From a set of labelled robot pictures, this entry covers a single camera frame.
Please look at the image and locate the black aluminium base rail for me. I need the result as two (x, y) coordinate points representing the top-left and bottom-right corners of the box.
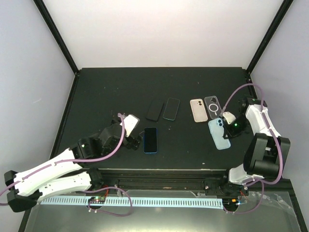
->
(36, 169), (294, 194)

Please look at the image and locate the left small circuit board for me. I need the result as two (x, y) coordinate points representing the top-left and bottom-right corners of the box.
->
(88, 196), (105, 204)

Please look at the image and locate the right small circuit board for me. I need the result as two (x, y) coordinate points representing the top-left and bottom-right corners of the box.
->
(228, 198), (248, 205)

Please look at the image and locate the black frame post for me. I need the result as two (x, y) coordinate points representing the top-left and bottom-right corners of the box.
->
(33, 0), (79, 75)
(246, 0), (294, 74)

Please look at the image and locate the right black frame post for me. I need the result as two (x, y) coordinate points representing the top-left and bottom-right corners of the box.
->
(246, 0), (294, 74)

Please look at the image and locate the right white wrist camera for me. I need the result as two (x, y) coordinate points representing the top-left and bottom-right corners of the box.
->
(222, 112), (236, 125)

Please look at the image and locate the light blue phone case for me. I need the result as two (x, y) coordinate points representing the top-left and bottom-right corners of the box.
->
(208, 118), (231, 150)

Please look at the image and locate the small circuit board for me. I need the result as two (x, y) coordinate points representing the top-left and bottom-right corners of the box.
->
(228, 198), (248, 205)
(88, 196), (105, 204)

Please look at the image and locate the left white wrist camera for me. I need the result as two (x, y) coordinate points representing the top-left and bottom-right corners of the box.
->
(124, 114), (140, 137)

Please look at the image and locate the left black frame post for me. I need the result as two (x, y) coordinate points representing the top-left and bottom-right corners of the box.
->
(33, 0), (79, 75)

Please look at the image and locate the pink phone case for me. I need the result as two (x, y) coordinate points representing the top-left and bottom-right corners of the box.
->
(190, 99), (208, 123)

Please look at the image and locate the clear phone case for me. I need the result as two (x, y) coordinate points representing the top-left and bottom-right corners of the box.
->
(204, 96), (222, 119)

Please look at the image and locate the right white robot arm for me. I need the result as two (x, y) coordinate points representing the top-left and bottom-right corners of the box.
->
(204, 96), (291, 196)

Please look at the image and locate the white slotted cable duct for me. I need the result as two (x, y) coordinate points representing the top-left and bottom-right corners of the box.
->
(41, 196), (223, 209)

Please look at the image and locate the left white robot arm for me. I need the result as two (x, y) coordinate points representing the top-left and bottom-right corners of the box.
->
(4, 114), (141, 213)

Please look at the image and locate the teal phone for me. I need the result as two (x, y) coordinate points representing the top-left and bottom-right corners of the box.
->
(163, 98), (180, 121)

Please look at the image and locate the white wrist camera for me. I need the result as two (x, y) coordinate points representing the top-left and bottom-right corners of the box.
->
(222, 112), (236, 125)
(124, 114), (140, 137)

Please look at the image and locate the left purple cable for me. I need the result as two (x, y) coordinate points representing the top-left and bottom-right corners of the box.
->
(0, 112), (133, 217)

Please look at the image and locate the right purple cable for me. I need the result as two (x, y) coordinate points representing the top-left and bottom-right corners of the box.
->
(222, 83), (283, 215)

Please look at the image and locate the purple cable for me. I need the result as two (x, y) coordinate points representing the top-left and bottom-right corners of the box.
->
(0, 112), (133, 217)
(222, 83), (283, 215)

